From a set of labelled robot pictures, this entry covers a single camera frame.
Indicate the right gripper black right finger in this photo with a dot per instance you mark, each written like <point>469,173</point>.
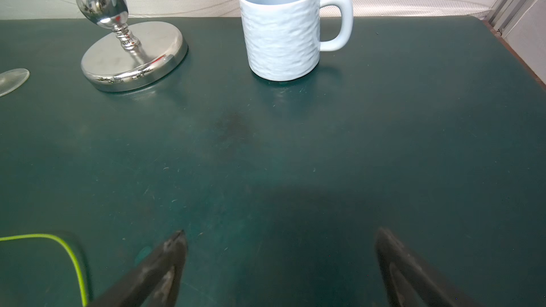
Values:
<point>409,279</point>

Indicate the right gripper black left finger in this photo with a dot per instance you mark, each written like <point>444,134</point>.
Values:
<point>155,281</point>

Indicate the chrome glass holder stand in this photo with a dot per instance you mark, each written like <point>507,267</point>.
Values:
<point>129,57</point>

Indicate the clear wine glass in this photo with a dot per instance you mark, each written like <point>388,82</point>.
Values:
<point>13,79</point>

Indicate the light blue ceramic mug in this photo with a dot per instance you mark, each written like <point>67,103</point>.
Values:
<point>282,37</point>

